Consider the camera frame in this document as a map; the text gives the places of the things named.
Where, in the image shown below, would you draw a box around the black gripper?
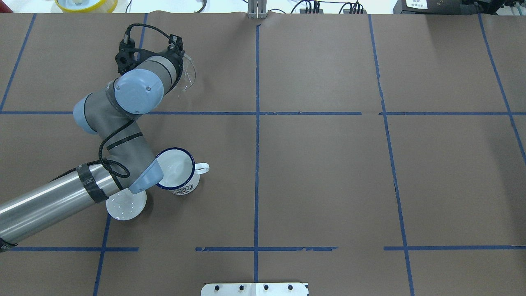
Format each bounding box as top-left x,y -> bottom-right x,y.
166,36 -> 185,79

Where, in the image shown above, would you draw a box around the black computer box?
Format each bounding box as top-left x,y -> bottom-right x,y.
393,0 -> 483,15

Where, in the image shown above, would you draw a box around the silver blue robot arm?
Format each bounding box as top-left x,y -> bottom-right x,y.
0,34 -> 185,252

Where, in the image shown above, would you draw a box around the white enamel cup blue rim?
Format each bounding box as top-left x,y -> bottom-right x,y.
156,147 -> 209,196

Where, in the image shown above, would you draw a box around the aluminium frame post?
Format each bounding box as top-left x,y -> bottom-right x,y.
246,0 -> 268,19

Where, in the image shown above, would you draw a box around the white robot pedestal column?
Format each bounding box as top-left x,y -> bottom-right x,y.
201,282 -> 309,296

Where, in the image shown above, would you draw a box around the brown paper table cover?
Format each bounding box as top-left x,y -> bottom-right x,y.
1,11 -> 525,296

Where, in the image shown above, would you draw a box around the orange black connector board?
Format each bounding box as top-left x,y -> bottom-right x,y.
298,0 -> 323,14

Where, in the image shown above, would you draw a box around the white cup lid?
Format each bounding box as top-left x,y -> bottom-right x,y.
105,189 -> 147,221

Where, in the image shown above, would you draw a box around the yellow tape roll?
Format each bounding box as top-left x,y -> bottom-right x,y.
54,0 -> 118,13

